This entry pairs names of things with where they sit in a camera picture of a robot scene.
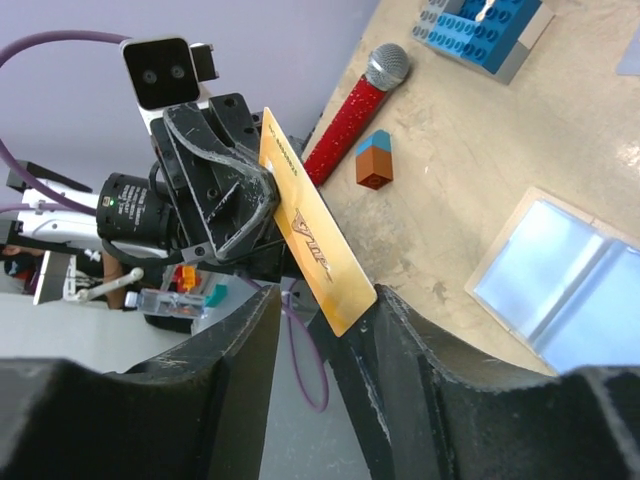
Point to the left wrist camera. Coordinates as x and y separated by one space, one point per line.
167 71

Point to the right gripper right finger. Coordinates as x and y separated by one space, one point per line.
425 404

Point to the gold credit card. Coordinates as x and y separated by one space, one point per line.
338 282

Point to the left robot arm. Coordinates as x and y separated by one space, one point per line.
131 218

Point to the plastic water bottle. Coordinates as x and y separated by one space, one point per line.
166 303

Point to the red glitter microphone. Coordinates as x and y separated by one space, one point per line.
387 67

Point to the brown orange block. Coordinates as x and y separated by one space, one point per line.
374 165

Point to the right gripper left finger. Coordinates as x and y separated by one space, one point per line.
196 411

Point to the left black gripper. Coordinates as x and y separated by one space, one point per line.
224 199

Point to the blue toy brick block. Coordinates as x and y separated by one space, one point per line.
493 38

